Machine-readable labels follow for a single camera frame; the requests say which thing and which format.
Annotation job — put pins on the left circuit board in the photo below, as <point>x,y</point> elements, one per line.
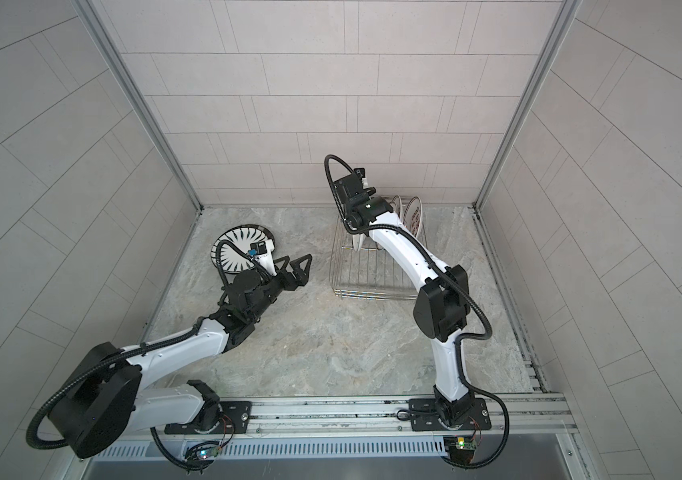
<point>203,454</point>

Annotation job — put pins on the aluminium mounting rail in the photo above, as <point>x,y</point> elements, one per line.
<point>322,416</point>

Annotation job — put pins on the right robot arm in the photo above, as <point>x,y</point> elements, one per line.
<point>443,311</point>

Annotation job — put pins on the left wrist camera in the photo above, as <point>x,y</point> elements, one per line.
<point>261,253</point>

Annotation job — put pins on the watermelon pattern plate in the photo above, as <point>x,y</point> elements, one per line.
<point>358,241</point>

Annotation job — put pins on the white red-pattern plate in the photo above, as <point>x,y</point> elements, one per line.
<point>398,207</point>

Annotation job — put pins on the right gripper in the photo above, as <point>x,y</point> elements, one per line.
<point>348,212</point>

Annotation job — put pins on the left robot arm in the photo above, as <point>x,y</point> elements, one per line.
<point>112,390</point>

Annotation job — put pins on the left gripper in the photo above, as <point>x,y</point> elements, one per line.
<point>288,285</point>

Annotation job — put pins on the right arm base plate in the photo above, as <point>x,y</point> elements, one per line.
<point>436,414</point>

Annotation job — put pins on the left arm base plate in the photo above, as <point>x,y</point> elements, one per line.
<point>227,417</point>

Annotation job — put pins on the right circuit board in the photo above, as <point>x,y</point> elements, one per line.
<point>460,450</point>

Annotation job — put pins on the circuit board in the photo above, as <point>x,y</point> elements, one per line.
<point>460,450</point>
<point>203,454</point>

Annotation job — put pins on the blue striped white plate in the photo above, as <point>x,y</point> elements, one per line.
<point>235,247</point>

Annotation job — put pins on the red rimmed text plate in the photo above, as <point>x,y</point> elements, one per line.
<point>412,216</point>

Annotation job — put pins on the wire dish rack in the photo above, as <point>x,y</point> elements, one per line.
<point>367,273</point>

